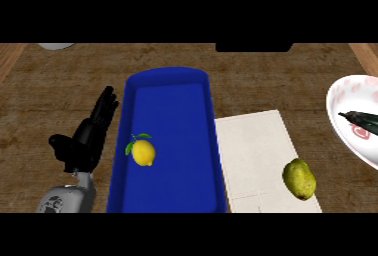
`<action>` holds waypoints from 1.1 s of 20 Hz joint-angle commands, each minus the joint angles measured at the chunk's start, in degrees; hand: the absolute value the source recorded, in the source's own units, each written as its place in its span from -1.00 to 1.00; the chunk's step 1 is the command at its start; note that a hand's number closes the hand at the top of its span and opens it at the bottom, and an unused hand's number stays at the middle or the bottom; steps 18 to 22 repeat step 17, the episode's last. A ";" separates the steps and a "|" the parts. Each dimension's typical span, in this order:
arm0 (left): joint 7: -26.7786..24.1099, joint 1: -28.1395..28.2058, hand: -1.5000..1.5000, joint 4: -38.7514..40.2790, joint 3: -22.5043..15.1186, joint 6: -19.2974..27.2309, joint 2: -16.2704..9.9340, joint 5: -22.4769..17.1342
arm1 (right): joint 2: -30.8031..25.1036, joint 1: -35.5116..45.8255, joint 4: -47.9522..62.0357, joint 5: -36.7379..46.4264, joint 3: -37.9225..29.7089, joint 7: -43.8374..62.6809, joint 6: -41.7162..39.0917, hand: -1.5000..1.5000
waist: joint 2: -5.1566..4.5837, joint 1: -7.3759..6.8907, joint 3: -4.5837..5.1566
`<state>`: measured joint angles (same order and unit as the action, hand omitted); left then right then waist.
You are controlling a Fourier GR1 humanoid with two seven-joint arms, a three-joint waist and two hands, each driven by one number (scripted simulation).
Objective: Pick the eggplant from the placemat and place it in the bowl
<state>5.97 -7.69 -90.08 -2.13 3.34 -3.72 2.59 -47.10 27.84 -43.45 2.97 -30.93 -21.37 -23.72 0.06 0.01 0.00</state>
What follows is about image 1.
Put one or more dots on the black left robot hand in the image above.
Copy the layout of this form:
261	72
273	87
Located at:
87	133

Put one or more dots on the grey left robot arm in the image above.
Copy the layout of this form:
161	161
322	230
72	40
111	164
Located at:
68	198

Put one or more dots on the white placemat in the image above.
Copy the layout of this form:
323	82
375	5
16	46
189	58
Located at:
255	156

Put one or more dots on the white bowl with pink print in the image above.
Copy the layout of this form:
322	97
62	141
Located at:
350	100

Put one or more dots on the dark eggplant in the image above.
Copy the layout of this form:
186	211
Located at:
363	120

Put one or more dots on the yellow lemon with leaves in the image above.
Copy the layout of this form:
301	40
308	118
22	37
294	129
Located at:
143	152

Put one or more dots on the blue rectangular tray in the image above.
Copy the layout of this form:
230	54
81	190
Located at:
170	140

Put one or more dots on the grey round object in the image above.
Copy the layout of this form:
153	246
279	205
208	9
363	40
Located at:
54	45

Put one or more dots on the black appliance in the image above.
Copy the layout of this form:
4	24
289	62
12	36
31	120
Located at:
254	47

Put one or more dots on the green pear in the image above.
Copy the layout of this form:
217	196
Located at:
298	179

